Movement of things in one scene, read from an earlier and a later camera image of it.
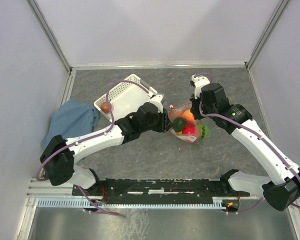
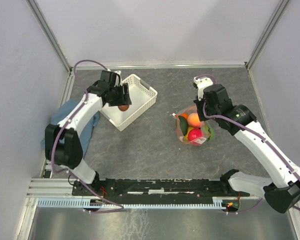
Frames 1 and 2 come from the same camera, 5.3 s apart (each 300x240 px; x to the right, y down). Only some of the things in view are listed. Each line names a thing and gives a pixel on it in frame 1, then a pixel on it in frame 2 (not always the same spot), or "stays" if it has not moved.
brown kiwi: [105, 107] → [123, 107]
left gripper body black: [159, 123] → [118, 97]
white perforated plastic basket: [122, 101] stays
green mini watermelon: [203, 131] → [208, 132]
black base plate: [153, 191] stays
